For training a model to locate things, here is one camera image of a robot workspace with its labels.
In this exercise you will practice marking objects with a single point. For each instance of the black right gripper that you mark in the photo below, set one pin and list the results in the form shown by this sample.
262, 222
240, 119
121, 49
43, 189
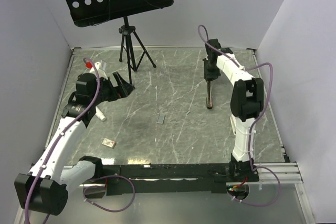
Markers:
213, 76

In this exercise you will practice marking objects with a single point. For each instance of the aluminium rail frame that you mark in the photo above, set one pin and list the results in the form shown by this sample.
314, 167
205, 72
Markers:
271, 173

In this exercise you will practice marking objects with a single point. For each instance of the small staple box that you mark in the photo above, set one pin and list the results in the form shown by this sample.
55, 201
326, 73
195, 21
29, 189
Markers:
108, 143

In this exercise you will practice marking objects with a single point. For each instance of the white cylinder tube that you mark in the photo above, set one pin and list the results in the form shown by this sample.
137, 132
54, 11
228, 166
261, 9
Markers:
100, 115

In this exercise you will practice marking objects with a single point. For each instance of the grey staple tray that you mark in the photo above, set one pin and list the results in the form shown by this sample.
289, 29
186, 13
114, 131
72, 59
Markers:
160, 119

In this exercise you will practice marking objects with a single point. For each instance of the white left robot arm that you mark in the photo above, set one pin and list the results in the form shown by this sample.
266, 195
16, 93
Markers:
46, 187

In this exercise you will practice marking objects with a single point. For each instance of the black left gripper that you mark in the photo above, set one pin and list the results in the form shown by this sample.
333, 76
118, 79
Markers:
115, 94

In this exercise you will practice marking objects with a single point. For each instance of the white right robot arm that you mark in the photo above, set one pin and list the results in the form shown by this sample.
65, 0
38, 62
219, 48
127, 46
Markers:
246, 104

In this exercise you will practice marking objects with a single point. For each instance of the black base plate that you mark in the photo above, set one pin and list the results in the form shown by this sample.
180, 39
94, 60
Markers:
167, 178

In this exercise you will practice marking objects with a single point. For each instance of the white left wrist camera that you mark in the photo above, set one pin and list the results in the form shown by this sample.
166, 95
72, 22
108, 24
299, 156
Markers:
100, 67

